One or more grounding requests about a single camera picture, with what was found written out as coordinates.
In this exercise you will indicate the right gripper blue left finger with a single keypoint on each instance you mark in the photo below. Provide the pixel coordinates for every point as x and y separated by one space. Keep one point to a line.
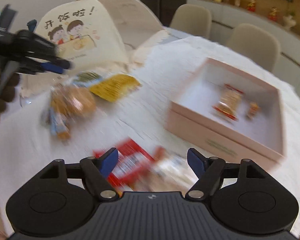
96 172

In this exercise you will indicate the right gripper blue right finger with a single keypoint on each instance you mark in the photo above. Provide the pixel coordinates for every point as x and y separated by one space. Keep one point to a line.
208 171

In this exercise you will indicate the red wafer snack pack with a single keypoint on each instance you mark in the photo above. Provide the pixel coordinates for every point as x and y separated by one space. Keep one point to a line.
133 163

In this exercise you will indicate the square biscuit clear pack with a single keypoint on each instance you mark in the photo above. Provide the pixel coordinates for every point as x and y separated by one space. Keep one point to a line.
57 123

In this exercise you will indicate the round cracker clear pack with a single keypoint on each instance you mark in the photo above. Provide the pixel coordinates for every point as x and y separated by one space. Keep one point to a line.
72 101

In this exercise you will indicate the small orange candy packet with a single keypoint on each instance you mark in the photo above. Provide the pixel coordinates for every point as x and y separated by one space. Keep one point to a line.
253 110

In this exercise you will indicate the yellow chips bag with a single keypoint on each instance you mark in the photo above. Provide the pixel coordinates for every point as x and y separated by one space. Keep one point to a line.
115 87

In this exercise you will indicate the rice cracker red-trim pack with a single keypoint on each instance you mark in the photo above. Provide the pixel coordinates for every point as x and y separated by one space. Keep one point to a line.
229 102

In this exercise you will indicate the blue seaweed snack bag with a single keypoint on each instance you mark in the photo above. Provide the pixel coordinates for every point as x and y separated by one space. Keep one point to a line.
86 79

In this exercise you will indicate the white knitted tablecloth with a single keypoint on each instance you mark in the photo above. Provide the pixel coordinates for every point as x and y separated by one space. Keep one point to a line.
26 145

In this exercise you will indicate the pink open gift box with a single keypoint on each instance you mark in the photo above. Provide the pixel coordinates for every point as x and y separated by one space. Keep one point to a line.
192 117

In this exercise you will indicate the white sideboard cabinet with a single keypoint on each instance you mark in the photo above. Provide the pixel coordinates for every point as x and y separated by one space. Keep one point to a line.
231 24

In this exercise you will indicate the beige chair right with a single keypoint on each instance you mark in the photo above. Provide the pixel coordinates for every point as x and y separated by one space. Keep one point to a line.
255 43

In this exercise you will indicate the beige chair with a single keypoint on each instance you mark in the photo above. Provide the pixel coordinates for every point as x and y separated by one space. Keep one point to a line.
255 43
192 19

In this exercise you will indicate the beige chair left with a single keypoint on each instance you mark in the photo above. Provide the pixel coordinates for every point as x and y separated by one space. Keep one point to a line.
192 19

